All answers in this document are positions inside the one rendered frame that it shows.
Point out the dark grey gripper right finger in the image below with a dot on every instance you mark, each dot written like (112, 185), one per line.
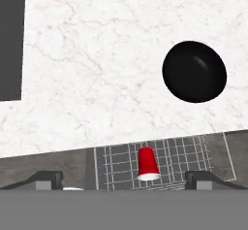
(201, 179)

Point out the red cup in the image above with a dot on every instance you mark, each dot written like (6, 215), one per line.
(147, 164)

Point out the white round object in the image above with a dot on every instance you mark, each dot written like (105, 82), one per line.
(73, 189)

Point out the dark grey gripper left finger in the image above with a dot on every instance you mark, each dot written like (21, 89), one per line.
(45, 179)

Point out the black bowl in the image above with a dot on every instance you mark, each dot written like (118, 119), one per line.
(193, 72)

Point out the dark grey flat panel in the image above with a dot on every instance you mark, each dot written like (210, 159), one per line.
(11, 39)

